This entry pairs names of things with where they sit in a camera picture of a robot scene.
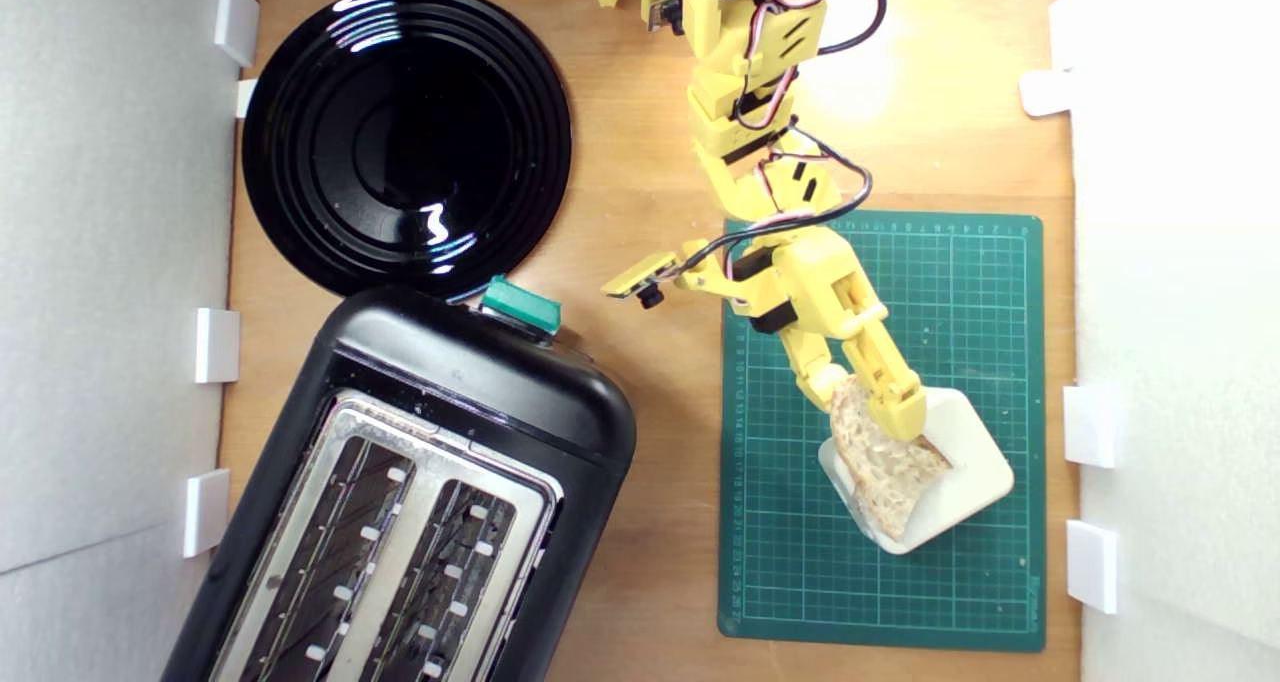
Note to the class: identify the brown bread slice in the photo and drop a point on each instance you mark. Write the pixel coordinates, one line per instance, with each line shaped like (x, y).
(885, 482)

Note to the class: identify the black two-slot toaster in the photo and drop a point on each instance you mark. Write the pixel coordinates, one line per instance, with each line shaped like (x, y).
(480, 372)

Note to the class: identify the green cutting mat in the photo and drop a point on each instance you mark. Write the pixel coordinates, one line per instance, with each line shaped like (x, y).
(960, 302)

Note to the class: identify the white block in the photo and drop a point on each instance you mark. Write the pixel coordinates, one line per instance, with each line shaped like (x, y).
(970, 482)

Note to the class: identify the black plate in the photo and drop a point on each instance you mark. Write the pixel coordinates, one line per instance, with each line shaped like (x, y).
(400, 142)

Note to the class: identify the yellow wrist camera mount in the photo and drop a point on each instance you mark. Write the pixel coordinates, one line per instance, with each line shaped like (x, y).
(640, 274)

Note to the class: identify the white wall clip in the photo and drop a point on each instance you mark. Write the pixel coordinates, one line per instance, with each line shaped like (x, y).
(1090, 565)
(215, 345)
(246, 97)
(236, 20)
(1060, 32)
(1088, 427)
(205, 512)
(1045, 92)

